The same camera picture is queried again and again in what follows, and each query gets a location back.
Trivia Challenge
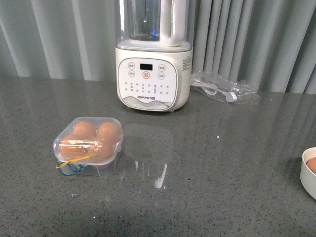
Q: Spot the brown egg carried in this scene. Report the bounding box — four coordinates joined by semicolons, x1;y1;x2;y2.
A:
87;138;115;163

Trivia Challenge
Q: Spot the clear plastic egg box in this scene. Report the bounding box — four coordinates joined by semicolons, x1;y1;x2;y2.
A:
53;117;123;178

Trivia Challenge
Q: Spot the brown egg back right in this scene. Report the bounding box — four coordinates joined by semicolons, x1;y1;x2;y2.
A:
97;122;121;144

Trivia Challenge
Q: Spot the brown egg back left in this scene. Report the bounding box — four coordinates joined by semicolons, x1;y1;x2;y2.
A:
73;120;96;140

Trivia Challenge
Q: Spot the brown egg front left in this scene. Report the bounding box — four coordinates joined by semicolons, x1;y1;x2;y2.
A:
60;134;85;159

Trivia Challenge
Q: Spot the brown egg in bowl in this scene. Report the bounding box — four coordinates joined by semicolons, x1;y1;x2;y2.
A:
306;157;316;174

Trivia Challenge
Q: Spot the white soy milk blender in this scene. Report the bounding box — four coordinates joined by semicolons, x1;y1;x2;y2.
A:
115;0;196;112

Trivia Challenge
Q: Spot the clear plastic bag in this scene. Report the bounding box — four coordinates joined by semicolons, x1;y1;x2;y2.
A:
190;71;261;105

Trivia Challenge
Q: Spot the yellow rubber band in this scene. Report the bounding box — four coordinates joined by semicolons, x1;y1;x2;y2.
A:
55;154;96;169

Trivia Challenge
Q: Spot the blue rubber band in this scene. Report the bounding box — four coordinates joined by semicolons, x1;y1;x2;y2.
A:
56;162;87;177

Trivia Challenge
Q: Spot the white round bowl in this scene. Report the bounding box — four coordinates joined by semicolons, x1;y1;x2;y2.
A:
300;147;316;199

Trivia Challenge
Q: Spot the white power cable with plug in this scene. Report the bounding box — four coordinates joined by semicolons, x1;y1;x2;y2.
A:
190;80;237;102

